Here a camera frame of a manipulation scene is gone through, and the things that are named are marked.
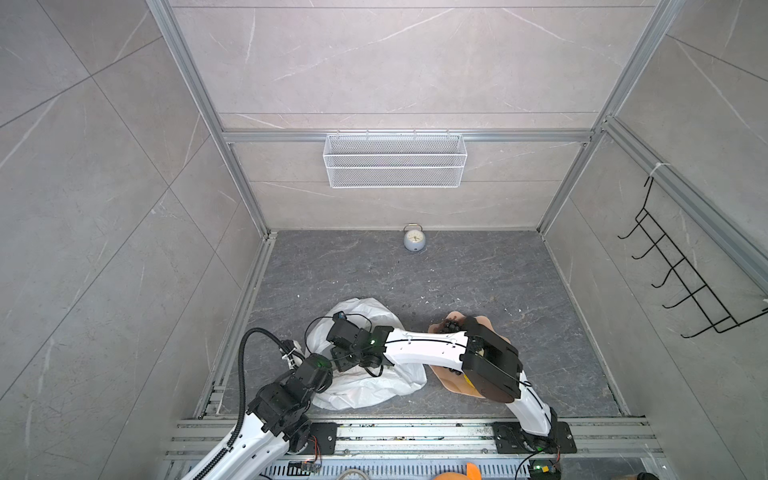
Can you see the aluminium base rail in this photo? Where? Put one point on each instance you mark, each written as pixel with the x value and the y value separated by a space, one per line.
pixel 411 448

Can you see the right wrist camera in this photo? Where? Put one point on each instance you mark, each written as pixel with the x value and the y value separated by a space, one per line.
pixel 339 317

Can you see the orange object at bottom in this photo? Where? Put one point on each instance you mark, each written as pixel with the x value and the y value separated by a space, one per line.
pixel 469 472

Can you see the white plastic bag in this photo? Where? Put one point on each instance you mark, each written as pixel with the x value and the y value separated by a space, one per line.
pixel 360 388

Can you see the dark purple fake grapes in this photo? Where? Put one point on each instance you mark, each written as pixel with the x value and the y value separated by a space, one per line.
pixel 450 326

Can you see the aluminium frame rail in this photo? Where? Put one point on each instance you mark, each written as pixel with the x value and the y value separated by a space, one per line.
pixel 172 34

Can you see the white wire mesh basket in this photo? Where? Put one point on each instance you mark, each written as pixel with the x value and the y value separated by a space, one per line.
pixel 369 161

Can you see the pink wavy plastic bowl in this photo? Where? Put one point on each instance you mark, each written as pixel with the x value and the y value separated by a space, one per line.
pixel 450 372

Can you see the light blue alarm clock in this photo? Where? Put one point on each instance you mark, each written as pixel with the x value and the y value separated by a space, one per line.
pixel 414 239

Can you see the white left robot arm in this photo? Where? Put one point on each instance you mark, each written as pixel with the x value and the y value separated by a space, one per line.
pixel 273 424

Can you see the black wire hook rack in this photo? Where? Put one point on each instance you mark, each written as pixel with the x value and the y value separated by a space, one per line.
pixel 680 267

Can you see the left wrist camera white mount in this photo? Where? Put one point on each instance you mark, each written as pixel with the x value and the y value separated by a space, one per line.
pixel 291 353

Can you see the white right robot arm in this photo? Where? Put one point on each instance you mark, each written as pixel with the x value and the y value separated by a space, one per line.
pixel 535 417

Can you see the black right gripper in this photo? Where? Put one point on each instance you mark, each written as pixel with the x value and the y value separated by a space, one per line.
pixel 339 361

